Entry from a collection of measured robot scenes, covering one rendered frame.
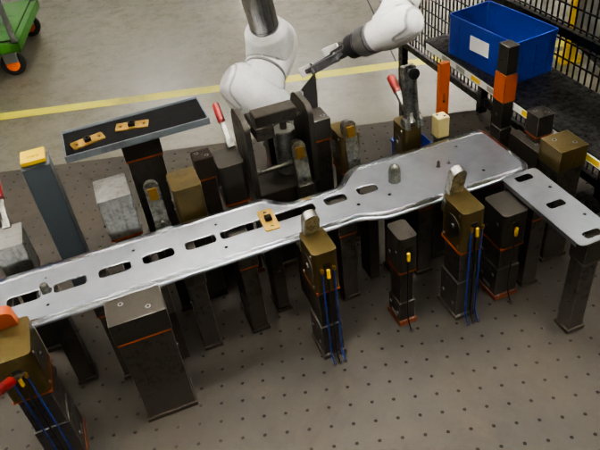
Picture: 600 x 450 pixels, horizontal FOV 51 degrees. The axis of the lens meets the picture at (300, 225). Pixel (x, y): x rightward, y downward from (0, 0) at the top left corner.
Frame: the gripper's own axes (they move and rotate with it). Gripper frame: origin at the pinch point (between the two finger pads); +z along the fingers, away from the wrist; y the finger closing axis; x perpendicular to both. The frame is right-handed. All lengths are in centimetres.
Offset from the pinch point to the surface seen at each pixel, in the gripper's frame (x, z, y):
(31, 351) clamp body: -4, -18, -123
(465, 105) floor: -95, 73, 167
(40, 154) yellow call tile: 23, 14, -85
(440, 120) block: -25, -44, -14
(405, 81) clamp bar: -9.9, -42.7, -18.0
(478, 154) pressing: -35, -52, -17
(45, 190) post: 15, 18, -88
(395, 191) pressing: -29, -42, -41
